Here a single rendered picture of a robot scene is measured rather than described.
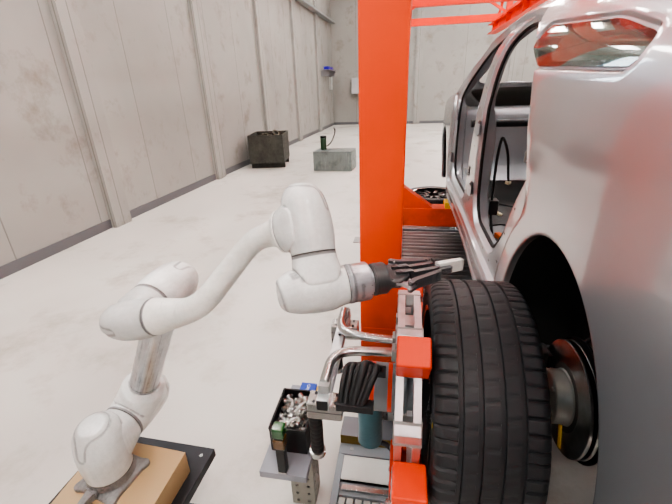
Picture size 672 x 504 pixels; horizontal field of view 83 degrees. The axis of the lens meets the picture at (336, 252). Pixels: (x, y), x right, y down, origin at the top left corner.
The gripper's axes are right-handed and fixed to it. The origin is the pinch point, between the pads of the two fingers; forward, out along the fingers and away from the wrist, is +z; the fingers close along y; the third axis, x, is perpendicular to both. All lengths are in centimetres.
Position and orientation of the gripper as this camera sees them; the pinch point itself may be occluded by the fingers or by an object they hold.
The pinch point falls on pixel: (449, 266)
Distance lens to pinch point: 96.2
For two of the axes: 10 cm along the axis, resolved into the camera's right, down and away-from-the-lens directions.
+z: 9.6, -1.5, 2.2
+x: -0.4, -8.9, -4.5
